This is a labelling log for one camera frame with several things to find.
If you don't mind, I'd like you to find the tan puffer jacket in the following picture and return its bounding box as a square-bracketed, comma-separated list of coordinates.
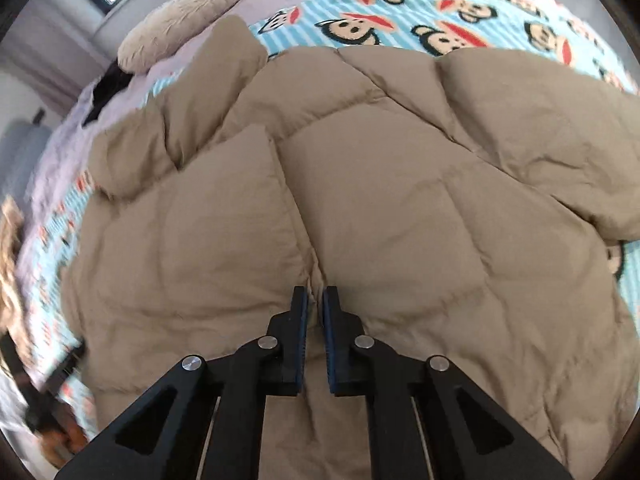
[60, 14, 640, 480]

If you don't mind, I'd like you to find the black garment on bed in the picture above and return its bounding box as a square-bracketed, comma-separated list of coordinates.
[82, 61, 134, 127]

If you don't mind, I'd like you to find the beige striped garment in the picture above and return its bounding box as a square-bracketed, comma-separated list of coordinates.
[1, 196, 32, 368]

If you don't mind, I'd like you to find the blue monkey print blanket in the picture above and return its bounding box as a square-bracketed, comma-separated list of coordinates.
[19, 0, 640, 441]

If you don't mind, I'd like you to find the cream fluffy pillow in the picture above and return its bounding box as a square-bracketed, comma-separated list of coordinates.
[117, 0, 240, 74]

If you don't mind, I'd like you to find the grey padded headboard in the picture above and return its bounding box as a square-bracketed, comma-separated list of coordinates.
[0, 119, 52, 203]

